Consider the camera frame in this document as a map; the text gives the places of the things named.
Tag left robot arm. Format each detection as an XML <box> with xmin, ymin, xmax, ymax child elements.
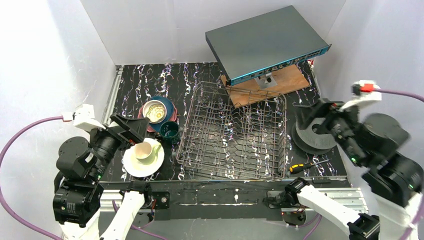
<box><xmin>52</xmin><ymin>113</ymin><xmax>152</xmax><ymax>240</ymax></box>

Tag dark blue plate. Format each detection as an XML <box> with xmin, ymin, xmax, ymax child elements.
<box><xmin>147</xmin><ymin>96</ymin><xmax>178</xmax><ymax>133</ymax></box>

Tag patterned white bowl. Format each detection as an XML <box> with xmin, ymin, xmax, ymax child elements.
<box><xmin>142</xmin><ymin>100</ymin><xmax>167</xmax><ymax>124</ymax></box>

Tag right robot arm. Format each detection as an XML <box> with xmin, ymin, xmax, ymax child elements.
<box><xmin>281</xmin><ymin>98</ymin><xmax>424</xmax><ymax>240</ymax></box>

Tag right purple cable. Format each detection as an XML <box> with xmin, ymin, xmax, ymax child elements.
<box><xmin>373</xmin><ymin>88</ymin><xmax>424</xmax><ymax>240</ymax></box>

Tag yellow black screwdriver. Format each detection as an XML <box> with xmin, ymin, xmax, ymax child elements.
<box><xmin>288</xmin><ymin>159</ymin><xmax>329</xmax><ymax>175</ymax></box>

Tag grey wire dish rack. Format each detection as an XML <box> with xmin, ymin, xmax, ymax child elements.
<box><xmin>176</xmin><ymin>81</ymin><xmax>287</xmax><ymax>181</ymax></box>

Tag aluminium frame rail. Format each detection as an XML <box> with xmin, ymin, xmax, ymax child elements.
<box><xmin>101</xmin><ymin>65</ymin><xmax>124</xmax><ymax>124</ymax></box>

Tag wooden board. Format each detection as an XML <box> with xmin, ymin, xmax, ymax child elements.
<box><xmin>226</xmin><ymin>65</ymin><xmax>310</xmax><ymax>108</ymax></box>

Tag grey filament spool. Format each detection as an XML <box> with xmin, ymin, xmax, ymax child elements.
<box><xmin>291</xmin><ymin>100</ymin><xmax>337</xmax><ymax>155</ymax></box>

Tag grey network switch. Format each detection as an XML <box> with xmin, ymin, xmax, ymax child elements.
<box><xmin>205</xmin><ymin>5</ymin><xmax>331</xmax><ymax>86</ymax></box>

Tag dark green mug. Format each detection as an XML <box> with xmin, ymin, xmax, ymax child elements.
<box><xmin>159</xmin><ymin>121</ymin><xmax>181</xmax><ymax>144</ymax></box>

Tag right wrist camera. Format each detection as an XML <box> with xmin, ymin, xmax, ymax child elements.
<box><xmin>339</xmin><ymin>80</ymin><xmax>382</xmax><ymax>112</ymax></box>

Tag metal switch stand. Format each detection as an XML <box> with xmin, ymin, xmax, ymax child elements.
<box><xmin>254</xmin><ymin>72</ymin><xmax>278</xmax><ymax>90</ymax></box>

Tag maroon plate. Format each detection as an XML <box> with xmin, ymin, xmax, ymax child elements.
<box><xmin>137</xmin><ymin>103</ymin><xmax>178</xmax><ymax>133</ymax></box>

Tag light green mug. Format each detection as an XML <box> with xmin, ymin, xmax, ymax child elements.
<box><xmin>134</xmin><ymin>142</ymin><xmax>161</xmax><ymax>165</ymax></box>

